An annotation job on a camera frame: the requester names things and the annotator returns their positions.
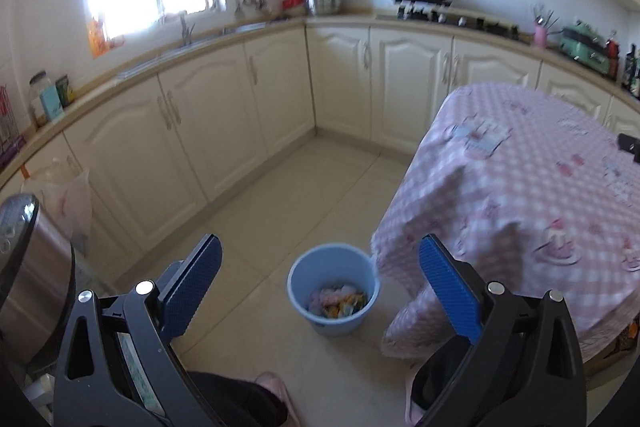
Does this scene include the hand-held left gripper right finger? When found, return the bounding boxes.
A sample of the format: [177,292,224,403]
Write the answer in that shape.
[417,233,588,427]

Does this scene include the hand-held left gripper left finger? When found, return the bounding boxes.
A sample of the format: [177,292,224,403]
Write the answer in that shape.
[53,233,224,427]

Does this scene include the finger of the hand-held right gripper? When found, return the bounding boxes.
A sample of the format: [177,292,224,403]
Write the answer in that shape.
[617,133,640,164]

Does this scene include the yellow snack packet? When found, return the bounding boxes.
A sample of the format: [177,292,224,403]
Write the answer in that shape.
[325,294,367,319]

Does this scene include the blue plastic bin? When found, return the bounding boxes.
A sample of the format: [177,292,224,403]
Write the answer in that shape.
[286,243,382,338]

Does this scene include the white plastic bag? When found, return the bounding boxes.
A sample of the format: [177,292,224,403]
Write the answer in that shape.
[310,286,351,308]

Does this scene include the group of condiment bottles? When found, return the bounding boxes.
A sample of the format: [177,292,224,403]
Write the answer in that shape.
[605,32,640,100]

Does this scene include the person's dark trouser leg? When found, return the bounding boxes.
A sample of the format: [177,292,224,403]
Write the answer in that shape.
[412,347,453,410]
[185,371,290,427]

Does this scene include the green countertop appliance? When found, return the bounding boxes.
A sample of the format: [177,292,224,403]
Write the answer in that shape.
[557,21,613,76]

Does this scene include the pink checked tablecloth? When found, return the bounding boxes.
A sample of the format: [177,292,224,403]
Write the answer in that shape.
[371,82,640,360]

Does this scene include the hanging translucent plastic bag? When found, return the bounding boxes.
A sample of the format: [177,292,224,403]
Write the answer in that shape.
[20,157,93,253]

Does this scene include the stainless steel appliance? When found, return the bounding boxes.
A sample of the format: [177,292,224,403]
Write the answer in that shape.
[0,194,77,360]

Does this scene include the cream base cabinets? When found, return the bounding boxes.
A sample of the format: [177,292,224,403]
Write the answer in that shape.
[0,14,640,258]

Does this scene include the black gas cooktop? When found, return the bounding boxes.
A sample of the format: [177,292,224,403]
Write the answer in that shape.
[377,0,521,40]

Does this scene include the light blue box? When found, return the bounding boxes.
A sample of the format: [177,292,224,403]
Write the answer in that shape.
[39,86,66,118]

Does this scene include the green packet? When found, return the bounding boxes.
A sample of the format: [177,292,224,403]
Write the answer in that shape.
[55,76,77,106]

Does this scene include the glass jar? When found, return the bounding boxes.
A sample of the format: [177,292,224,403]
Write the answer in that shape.
[27,71,53,128]

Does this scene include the metal sink faucet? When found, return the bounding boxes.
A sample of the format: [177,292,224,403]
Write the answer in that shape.
[179,11,197,48]

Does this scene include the orange packet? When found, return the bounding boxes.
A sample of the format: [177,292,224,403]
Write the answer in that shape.
[87,18,126,60]

